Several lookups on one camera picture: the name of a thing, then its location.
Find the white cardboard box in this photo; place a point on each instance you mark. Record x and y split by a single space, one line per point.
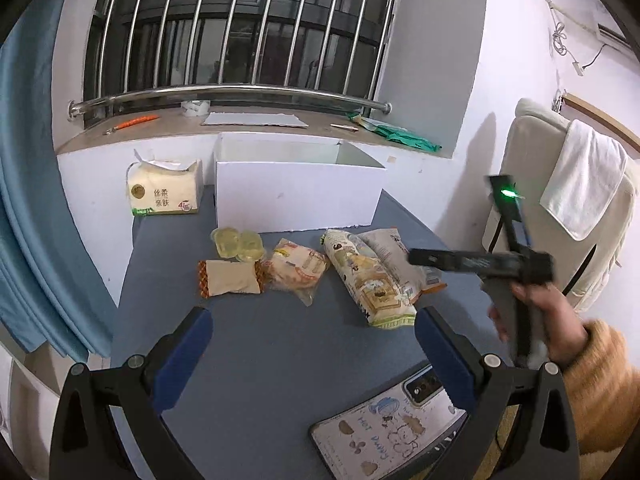
295 195

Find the phone with cartoon case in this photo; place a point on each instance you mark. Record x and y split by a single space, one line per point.
395 432

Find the small wooden stick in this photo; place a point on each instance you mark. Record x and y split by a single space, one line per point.
344 127

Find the cream snack bag green edge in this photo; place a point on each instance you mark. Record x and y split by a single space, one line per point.
367 280

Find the white chair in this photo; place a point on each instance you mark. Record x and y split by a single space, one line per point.
520 160

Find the green plastic packet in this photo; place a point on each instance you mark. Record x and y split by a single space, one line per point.
400 136

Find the tape roll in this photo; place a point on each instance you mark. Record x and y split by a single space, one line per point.
194 108

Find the tissue pack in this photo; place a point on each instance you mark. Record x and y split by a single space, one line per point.
165 190

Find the grey cardboard sheet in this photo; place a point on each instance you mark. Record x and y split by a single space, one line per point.
252 119

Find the person's right hand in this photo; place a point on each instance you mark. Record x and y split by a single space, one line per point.
555 320

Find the clear yellow jelly cup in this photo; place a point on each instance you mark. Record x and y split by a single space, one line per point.
250 247
224 242

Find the white towel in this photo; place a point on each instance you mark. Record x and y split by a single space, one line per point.
585 180

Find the blue curtain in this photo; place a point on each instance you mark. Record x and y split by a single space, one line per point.
35 210

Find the wooden rail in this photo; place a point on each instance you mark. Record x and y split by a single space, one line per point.
600 114

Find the metal window grille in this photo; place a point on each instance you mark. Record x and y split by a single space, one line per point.
225 91

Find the clear packet of round cakes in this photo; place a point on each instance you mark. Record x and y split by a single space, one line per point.
295 270

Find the white side shelf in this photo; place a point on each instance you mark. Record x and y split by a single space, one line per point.
30 400

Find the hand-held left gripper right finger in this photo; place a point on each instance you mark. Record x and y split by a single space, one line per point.
445 355

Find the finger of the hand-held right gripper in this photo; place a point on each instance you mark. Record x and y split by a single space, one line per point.
440 259

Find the beige packet with orange ends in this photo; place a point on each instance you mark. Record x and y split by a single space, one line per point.
231 278

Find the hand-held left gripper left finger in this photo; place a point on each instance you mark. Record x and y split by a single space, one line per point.
180 355

